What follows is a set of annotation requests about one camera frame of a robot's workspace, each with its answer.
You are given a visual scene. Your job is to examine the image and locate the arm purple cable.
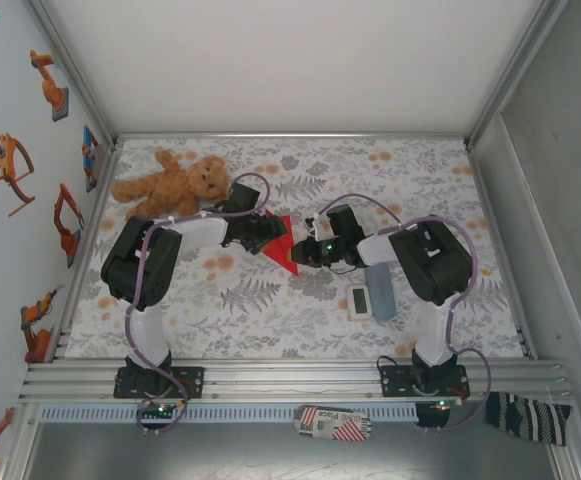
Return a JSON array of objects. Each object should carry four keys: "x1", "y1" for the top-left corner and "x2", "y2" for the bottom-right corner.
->
[
  {"x1": 124, "y1": 172, "x2": 272, "y2": 437},
  {"x1": 312, "y1": 193, "x2": 494, "y2": 434}
]

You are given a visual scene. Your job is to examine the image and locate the brown teddy bear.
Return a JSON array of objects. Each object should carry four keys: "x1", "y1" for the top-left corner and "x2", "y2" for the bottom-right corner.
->
[{"x1": 110, "y1": 148, "x2": 231, "y2": 232}]

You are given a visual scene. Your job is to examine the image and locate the orange claw gripper wall sticker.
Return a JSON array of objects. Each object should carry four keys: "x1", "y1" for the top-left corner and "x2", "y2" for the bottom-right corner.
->
[{"x1": 0, "y1": 132, "x2": 37, "y2": 218}]

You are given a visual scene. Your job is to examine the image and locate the aluminium frame post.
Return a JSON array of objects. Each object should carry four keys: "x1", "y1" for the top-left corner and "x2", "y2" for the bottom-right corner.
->
[
  {"x1": 463, "y1": 0, "x2": 571, "y2": 149},
  {"x1": 27, "y1": 0, "x2": 120, "y2": 146}
]

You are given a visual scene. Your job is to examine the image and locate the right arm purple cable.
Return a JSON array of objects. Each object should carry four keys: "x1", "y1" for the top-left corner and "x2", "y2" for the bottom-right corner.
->
[{"x1": 312, "y1": 193, "x2": 494, "y2": 434}]

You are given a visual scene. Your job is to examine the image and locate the floral patterned tablecloth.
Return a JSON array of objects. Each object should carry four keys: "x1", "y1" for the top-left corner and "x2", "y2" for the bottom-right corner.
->
[{"x1": 64, "y1": 137, "x2": 529, "y2": 360}]

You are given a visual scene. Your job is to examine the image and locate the blue orange machine wall sticker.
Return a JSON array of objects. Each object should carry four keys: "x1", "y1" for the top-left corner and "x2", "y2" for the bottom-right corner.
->
[{"x1": 80, "y1": 124, "x2": 110, "y2": 194}]

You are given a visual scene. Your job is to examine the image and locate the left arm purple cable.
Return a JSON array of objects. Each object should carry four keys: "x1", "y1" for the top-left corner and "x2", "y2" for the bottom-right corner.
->
[{"x1": 124, "y1": 172, "x2": 272, "y2": 437}]

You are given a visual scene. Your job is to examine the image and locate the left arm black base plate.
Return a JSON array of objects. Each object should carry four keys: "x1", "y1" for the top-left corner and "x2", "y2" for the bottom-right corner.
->
[{"x1": 113, "y1": 366, "x2": 206, "y2": 400}]

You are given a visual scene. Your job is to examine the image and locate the white digital timer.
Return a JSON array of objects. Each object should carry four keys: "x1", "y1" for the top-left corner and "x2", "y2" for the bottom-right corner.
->
[{"x1": 345, "y1": 283, "x2": 373, "y2": 321}]

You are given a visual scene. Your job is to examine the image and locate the wide aluminium mounting beam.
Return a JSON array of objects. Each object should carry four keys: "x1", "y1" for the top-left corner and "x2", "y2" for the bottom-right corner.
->
[{"x1": 18, "y1": 357, "x2": 577, "y2": 403}]

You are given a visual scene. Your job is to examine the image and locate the red striped printed packet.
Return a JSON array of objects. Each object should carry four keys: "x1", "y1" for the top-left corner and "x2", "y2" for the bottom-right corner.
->
[{"x1": 293, "y1": 403, "x2": 373, "y2": 442}]

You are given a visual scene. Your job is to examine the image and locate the thin aluminium crossbar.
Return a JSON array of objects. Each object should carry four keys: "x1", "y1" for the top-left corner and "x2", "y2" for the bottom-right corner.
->
[{"x1": 114, "y1": 131, "x2": 470, "y2": 142}]

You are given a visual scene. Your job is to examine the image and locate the aluminium side rail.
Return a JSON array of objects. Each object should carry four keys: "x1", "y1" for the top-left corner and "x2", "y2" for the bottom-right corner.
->
[
  {"x1": 467, "y1": 142, "x2": 540, "y2": 361},
  {"x1": 44, "y1": 142, "x2": 124, "y2": 362}
]

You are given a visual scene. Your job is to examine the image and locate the white slotted cable duct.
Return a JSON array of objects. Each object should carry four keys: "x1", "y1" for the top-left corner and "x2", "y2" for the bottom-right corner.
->
[{"x1": 39, "y1": 403, "x2": 420, "y2": 422}]

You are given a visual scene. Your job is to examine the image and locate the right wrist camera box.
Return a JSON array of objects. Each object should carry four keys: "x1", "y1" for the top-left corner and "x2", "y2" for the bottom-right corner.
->
[{"x1": 303, "y1": 213, "x2": 335, "y2": 240}]

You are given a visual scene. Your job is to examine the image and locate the black white striped sock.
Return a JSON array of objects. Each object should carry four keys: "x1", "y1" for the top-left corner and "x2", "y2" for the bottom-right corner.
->
[{"x1": 484, "y1": 391, "x2": 574, "y2": 447}]

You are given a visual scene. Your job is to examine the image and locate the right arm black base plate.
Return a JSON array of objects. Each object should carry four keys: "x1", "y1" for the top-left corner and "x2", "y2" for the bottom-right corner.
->
[{"x1": 379, "y1": 364, "x2": 470, "y2": 399}]

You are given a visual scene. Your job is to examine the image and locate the red square paper sheet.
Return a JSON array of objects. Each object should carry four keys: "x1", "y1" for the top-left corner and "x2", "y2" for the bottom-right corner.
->
[{"x1": 261, "y1": 209, "x2": 301, "y2": 278}]

